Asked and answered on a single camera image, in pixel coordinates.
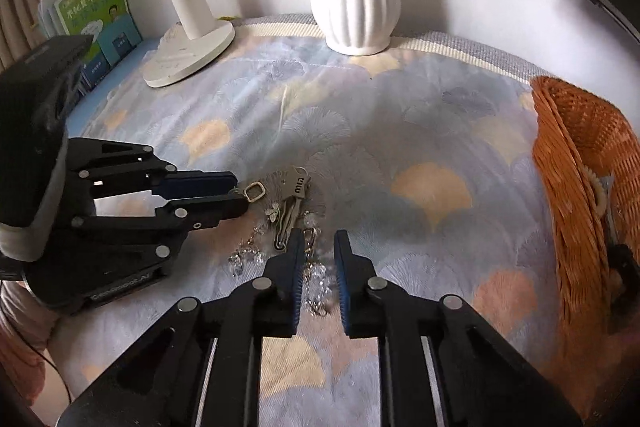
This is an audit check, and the clear crystal bead bracelet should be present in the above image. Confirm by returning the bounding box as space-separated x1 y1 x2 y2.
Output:
229 212 336 318

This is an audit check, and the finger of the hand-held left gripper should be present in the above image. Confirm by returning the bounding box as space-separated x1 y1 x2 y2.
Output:
67 137 240 202
70 193 250 265

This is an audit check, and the silver keychain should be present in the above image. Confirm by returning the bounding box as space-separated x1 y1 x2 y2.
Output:
243 164 313 253

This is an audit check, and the orange woven basket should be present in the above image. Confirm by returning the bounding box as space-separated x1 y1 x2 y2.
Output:
530 76 640 358

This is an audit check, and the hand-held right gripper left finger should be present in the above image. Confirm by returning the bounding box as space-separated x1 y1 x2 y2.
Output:
57 227 307 427

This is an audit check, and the black wrist watch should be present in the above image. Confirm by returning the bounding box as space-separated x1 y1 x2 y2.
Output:
607 212 640 308

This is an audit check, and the person's left forearm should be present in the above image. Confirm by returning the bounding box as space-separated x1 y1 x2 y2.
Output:
0 282 66 408

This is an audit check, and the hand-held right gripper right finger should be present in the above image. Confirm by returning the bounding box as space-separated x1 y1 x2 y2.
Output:
333 229 583 427

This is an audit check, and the green cover book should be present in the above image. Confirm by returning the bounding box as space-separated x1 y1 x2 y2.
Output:
54 0 142 75

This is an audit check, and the cream bangle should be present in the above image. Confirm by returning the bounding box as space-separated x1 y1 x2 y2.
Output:
587 167 613 215

